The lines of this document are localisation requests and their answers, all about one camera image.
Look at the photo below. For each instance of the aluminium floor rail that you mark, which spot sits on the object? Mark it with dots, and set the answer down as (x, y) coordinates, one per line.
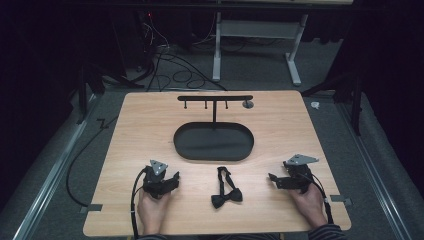
(50, 180)
(373, 166)

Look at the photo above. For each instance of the white desk frame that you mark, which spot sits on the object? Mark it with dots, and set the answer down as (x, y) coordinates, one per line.
(258, 29)

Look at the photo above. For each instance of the black bow tie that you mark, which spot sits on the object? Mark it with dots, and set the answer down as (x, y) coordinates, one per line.
(226, 193)

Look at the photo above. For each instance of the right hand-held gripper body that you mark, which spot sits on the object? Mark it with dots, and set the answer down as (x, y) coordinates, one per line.
(298, 173)

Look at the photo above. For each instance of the grey tape strip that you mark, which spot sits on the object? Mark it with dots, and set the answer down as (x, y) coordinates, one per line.
(340, 200)
(90, 208)

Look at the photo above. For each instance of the grey round table grommet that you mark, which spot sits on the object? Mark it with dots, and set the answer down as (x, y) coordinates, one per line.
(248, 104)

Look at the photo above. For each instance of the black rack with oval tray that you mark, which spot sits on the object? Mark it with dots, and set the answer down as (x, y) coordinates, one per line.
(213, 141)

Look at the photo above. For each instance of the person's left hand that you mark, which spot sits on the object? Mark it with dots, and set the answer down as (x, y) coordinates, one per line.
(151, 208)

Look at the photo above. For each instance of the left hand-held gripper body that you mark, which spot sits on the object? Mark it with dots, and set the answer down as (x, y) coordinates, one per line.
(154, 181)

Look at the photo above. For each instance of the person's right hand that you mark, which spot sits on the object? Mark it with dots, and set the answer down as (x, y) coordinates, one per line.
(308, 206)

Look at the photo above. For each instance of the black metal stand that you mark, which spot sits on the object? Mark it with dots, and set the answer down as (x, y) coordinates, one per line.
(356, 100)
(83, 90)

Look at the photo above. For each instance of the small white scrap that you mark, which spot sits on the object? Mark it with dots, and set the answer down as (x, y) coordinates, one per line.
(315, 105)

